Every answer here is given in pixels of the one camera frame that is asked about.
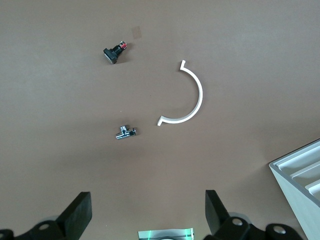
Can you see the white middle cabinet drawer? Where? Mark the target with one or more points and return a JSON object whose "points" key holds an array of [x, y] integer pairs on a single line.
{"points": [[310, 172]]}

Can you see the black square switch red terminal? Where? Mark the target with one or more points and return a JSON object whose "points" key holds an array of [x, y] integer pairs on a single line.
{"points": [[111, 53]]}

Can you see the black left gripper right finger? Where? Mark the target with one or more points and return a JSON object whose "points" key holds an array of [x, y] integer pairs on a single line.
{"points": [[217, 217]]}

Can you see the white highest cabinet drawer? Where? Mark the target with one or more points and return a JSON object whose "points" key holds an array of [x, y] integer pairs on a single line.
{"points": [[315, 187]]}

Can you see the white semicircular plastic bracket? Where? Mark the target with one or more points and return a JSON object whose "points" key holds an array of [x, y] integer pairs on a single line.
{"points": [[200, 95]]}

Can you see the white lowest cabinet drawer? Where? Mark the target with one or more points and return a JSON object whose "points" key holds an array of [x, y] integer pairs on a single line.
{"points": [[300, 157]]}

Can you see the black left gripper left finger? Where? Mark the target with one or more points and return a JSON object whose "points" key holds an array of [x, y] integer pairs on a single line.
{"points": [[72, 217]]}

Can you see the chrome metal valve fitting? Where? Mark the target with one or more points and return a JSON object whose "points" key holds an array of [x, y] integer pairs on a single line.
{"points": [[123, 133]]}

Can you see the white three-drawer cabinet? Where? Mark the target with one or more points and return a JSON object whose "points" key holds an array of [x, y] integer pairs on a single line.
{"points": [[295, 215]]}

